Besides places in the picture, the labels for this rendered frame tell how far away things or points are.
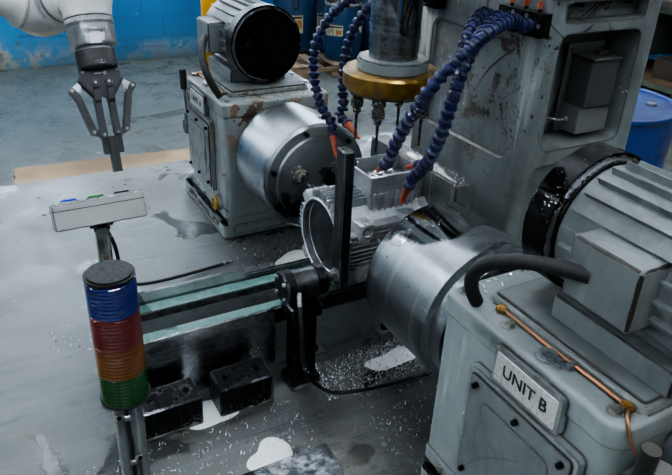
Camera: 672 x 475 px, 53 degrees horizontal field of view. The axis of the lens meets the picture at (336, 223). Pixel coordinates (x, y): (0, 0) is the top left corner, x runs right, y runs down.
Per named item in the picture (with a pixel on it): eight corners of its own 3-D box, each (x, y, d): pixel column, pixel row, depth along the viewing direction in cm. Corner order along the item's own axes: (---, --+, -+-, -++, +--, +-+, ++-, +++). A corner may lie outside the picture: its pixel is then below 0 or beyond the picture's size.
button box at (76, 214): (141, 214, 138) (136, 189, 138) (148, 215, 132) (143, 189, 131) (53, 230, 131) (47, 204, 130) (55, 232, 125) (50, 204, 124)
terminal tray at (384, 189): (392, 183, 141) (395, 151, 138) (421, 203, 133) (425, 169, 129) (342, 192, 136) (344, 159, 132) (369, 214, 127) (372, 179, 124)
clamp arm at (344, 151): (343, 276, 122) (350, 144, 110) (351, 284, 120) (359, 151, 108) (326, 281, 120) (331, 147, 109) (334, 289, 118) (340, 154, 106)
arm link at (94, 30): (116, 12, 127) (122, 44, 128) (109, 23, 135) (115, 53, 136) (65, 15, 123) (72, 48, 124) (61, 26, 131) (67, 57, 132)
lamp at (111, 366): (139, 347, 89) (136, 319, 87) (151, 373, 84) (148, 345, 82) (92, 359, 86) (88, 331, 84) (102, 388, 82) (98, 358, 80)
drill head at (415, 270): (445, 285, 135) (460, 171, 124) (605, 415, 104) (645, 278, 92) (337, 316, 124) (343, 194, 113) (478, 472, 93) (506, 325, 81)
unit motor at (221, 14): (256, 130, 204) (253, -15, 185) (303, 168, 179) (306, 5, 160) (173, 141, 193) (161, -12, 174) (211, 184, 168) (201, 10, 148)
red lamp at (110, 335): (136, 319, 87) (132, 290, 85) (148, 345, 82) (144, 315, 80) (88, 331, 84) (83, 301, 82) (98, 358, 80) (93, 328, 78)
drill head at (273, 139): (302, 168, 187) (303, 80, 175) (369, 223, 158) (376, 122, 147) (216, 183, 176) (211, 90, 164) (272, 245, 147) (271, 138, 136)
